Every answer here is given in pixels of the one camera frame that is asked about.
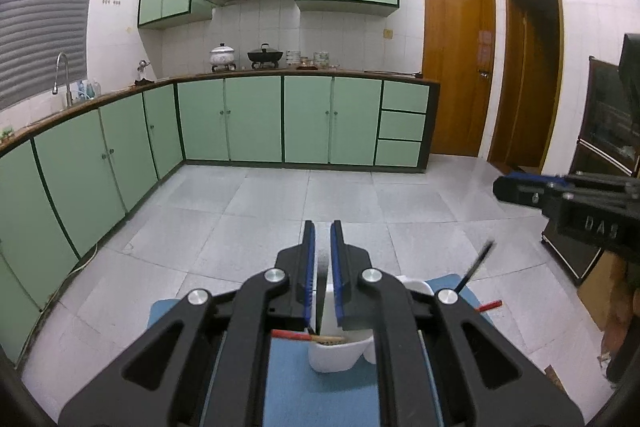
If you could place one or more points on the black chopstick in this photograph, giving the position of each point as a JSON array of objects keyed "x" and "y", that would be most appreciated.
[{"x": 472, "y": 269}]

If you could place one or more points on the white utensil holder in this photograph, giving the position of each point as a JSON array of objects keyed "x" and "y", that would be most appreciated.
[{"x": 340, "y": 357}]

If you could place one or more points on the silver kettle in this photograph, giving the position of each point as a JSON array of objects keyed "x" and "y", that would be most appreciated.
[{"x": 143, "y": 72}]

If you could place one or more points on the white cooking pot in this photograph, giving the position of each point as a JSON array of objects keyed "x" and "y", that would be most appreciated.
[{"x": 222, "y": 56}]

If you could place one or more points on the blue tablecloth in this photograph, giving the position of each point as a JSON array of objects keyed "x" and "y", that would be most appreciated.
[{"x": 320, "y": 402}]

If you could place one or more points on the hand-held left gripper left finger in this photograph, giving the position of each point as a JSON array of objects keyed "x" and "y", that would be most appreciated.
[{"x": 309, "y": 267}]

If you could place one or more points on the stack of bowls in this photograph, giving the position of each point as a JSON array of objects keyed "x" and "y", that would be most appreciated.
[{"x": 293, "y": 58}]

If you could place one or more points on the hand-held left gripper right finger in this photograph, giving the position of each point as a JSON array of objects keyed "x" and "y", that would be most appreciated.
[{"x": 337, "y": 267}]

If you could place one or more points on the bottles beside sink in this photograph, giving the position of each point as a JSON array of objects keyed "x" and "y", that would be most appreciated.
[{"x": 87, "y": 91}]

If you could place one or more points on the brown wooden door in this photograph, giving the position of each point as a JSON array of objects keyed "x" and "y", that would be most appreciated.
[{"x": 457, "y": 62}]

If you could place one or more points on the red chopstick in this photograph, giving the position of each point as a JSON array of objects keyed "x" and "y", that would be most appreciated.
[{"x": 490, "y": 305}]

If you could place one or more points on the red-tipped tan chopstick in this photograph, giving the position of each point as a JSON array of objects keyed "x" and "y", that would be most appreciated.
[{"x": 295, "y": 335}]

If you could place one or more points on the cardboard box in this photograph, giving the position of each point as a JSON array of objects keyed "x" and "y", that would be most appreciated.
[{"x": 602, "y": 287}]

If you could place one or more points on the wooden doorway frame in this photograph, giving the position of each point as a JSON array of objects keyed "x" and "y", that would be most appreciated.
[{"x": 502, "y": 107}]

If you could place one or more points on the black wok with lid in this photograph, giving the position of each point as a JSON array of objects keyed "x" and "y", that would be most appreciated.
[{"x": 265, "y": 56}]

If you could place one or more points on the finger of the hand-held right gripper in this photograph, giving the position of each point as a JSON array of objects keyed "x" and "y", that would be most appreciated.
[{"x": 522, "y": 189}]

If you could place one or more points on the metal sink faucet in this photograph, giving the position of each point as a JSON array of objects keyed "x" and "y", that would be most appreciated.
[{"x": 62, "y": 77}]

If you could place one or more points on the grey window blind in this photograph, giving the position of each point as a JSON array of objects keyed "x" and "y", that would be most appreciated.
[{"x": 45, "y": 17}]

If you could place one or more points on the green lower kitchen cabinets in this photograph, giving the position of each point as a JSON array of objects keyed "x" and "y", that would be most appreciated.
[{"x": 125, "y": 142}]

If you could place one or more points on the black glass-door cabinet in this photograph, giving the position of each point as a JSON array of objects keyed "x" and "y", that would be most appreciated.
[{"x": 607, "y": 122}]

